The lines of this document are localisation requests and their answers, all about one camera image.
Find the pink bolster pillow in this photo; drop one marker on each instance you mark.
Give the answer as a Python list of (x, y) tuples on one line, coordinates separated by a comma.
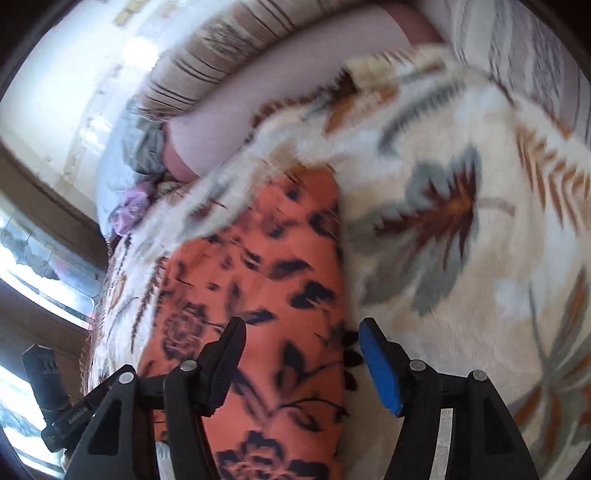
[(277, 92)]

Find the purple floral cloth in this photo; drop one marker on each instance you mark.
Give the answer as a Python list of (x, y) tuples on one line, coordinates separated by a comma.
[(131, 205)]

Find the window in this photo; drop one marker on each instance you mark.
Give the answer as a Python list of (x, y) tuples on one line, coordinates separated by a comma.
[(41, 277)]

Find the striped grey cloth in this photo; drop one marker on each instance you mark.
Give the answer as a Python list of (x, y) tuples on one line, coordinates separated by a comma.
[(521, 50)]

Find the orange black floral garment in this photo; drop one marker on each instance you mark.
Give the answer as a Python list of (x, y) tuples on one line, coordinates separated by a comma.
[(272, 295)]

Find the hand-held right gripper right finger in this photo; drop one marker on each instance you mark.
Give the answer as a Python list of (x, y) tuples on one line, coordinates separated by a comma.
[(381, 364)]

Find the cream leaf print blanket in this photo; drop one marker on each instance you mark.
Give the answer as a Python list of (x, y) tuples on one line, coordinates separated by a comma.
[(438, 221)]

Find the striped bolster pillow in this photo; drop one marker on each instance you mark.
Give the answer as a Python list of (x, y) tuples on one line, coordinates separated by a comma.
[(217, 60)]

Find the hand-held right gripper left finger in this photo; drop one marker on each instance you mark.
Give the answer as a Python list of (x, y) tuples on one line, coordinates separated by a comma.
[(221, 364)]

